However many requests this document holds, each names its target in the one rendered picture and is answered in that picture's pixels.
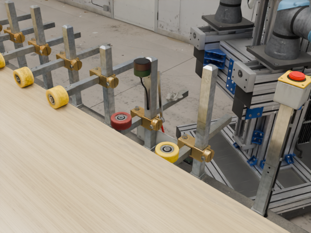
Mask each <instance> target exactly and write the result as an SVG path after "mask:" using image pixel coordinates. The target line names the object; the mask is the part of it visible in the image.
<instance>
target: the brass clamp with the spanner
mask: <svg viewBox="0 0 311 233"><path fill-rule="evenodd" d="M139 109H140V110H135V108H134V109H132V110H131V118H133V117H135V116H138V117H140V118H141V119H142V124H141V126H143V127H144V128H146V129H148V130H150V131H152V130H155V131H158V130H159V129H160V128H161V127H162V120H161V119H159V116H158V115H156V116H155V117H154V118H152V119H149V118H147V117H145V116H144V108H142V107H140V106H139Z"/></svg>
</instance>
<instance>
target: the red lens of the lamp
mask: <svg viewBox="0 0 311 233"><path fill-rule="evenodd" d="M134 61H135V60H134ZM134 68H135V69H136V70H139V71H145V70H148V69H150V62H149V63H148V64H145V65H140V64H136V63H135V62H134Z"/></svg>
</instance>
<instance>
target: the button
mask: <svg viewBox="0 0 311 233"><path fill-rule="evenodd" d="M289 77H290V78H291V79H293V80H297V81H301V80H304V79H305V75H304V74H303V73H302V72H298V71H293V72H290V73H289Z"/></svg>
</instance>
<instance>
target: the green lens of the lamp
mask: <svg viewBox="0 0 311 233"><path fill-rule="evenodd" d="M134 75H135V76H137V77H147V76H149V75H150V69H149V70H147V71H137V70H135V69H134Z"/></svg>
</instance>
